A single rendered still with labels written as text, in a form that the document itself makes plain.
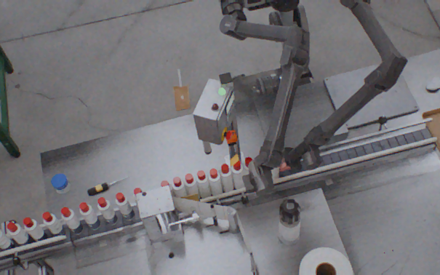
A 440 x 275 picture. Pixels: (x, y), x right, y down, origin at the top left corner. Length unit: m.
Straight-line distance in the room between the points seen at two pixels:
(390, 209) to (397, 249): 0.18
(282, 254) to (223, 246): 0.25
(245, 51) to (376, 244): 1.97
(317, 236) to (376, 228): 0.26
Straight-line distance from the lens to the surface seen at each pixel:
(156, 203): 2.55
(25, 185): 4.11
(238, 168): 2.67
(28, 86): 4.50
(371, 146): 2.96
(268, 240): 2.73
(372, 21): 2.58
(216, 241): 2.74
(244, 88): 3.88
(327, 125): 2.61
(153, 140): 3.06
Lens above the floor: 3.43
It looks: 59 degrees down
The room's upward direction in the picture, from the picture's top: 9 degrees counter-clockwise
